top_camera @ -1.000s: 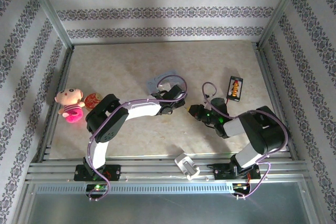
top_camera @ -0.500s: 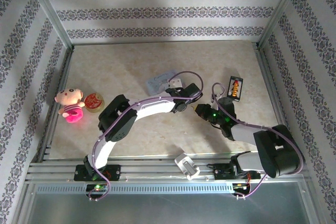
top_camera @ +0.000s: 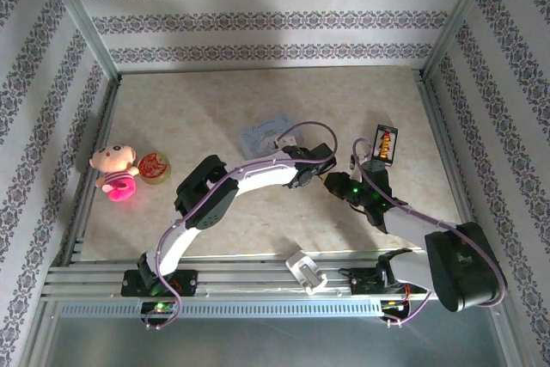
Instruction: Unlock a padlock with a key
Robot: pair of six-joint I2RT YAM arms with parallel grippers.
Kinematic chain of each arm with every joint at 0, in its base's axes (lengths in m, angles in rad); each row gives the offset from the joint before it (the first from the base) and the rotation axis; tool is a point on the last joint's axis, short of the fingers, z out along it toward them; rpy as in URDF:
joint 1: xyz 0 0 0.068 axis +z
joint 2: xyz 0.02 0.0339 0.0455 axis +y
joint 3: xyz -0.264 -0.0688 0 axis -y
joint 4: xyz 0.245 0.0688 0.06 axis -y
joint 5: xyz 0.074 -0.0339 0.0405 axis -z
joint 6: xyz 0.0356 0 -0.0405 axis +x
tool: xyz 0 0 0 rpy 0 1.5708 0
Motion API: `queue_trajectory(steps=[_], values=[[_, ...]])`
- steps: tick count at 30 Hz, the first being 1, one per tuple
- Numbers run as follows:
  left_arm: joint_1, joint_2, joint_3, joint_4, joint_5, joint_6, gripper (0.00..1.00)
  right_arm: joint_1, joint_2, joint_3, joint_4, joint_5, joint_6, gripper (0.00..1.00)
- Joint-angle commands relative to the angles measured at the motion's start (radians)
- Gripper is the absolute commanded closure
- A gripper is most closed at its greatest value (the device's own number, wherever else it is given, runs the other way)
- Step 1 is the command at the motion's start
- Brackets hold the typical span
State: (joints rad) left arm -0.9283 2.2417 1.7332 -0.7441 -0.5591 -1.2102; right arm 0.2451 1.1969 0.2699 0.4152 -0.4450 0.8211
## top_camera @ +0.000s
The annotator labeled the black orange snack packet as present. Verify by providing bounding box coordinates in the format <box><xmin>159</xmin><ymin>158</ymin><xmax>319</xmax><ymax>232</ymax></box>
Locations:
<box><xmin>370</xmin><ymin>124</ymin><xmax>400</xmax><ymax>167</ymax></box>

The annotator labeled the small controller circuit board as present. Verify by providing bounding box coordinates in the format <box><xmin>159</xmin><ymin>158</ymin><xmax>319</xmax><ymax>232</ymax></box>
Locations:
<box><xmin>380</xmin><ymin>298</ymin><xmax>409</xmax><ymax>315</ymax></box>
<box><xmin>144</xmin><ymin>301</ymin><xmax>176</xmax><ymax>315</ymax></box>

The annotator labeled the red round tin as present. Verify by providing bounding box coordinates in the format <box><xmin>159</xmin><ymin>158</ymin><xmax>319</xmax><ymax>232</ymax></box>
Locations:
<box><xmin>137</xmin><ymin>150</ymin><xmax>172</xmax><ymax>187</ymax></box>

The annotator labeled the grey metal sheet panel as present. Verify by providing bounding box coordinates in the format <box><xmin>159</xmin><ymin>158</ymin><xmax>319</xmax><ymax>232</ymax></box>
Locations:
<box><xmin>23</xmin><ymin>302</ymin><xmax>528</xmax><ymax>367</ymax></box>

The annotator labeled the pink plush doll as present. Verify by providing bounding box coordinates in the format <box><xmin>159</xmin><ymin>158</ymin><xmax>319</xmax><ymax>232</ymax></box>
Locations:
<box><xmin>89</xmin><ymin>142</ymin><xmax>141</xmax><ymax>203</ymax></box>

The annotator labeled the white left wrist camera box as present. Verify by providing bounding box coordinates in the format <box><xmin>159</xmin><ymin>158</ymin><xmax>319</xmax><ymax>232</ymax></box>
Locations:
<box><xmin>274</xmin><ymin>134</ymin><xmax>298</xmax><ymax>151</ymax></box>

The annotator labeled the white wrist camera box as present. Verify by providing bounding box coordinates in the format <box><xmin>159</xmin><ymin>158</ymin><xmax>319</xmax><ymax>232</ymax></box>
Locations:
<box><xmin>350</xmin><ymin>148</ymin><xmax>376</xmax><ymax>170</ymax></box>
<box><xmin>274</xmin><ymin>134</ymin><xmax>298</xmax><ymax>151</ymax></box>

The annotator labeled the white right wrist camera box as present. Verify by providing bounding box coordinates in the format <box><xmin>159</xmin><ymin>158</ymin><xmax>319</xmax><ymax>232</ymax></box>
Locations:
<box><xmin>350</xmin><ymin>148</ymin><xmax>376</xmax><ymax>170</ymax></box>

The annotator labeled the aluminium side rail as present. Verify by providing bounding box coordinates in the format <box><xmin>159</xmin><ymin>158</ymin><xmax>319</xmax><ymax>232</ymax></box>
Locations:
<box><xmin>414</xmin><ymin>69</ymin><xmax>489</xmax><ymax>261</ymax></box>
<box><xmin>59</xmin><ymin>78</ymin><xmax>122</xmax><ymax>266</ymax></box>

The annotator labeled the white plastic mount bracket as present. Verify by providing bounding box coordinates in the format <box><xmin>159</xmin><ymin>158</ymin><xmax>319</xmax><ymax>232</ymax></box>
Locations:
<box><xmin>285</xmin><ymin>250</ymin><xmax>328</xmax><ymax>296</ymax></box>

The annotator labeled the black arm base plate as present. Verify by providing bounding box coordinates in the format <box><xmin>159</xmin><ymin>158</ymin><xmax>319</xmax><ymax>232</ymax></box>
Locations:
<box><xmin>350</xmin><ymin>274</ymin><xmax>426</xmax><ymax>298</ymax></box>
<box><xmin>120</xmin><ymin>269</ymin><xmax>199</xmax><ymax>298</ymax></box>

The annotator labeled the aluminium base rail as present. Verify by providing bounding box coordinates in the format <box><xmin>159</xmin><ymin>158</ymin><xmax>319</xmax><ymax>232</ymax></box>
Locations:
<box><xmin>40</xmin><ymin>248</ymin><xmax>504</xmax><ymax>303</ymax></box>

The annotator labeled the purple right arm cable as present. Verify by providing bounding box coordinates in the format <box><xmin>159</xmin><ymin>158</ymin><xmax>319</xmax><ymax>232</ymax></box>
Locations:
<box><xmin>350</xmin><ymin>138</ymin><xmax>508</xmax><ymax>329</ymax></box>

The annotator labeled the grey slotted cable duct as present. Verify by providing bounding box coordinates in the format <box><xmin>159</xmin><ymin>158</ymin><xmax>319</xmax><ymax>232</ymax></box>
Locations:
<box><xmin>55</xmin><ymin>300</ymin><xmax>499</xmax><ymax>321</ymax></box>

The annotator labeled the aluminium frame post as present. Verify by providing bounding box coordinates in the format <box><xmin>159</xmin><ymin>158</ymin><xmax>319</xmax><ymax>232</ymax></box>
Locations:
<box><xmin>40</xmin><ymin>0</ymin><xmax>121</xmax><ymax>81</ymax></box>
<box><xmin>420</xmin><ymin>0</ymin><xmax>499</xmax><ymax>80</ymax></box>

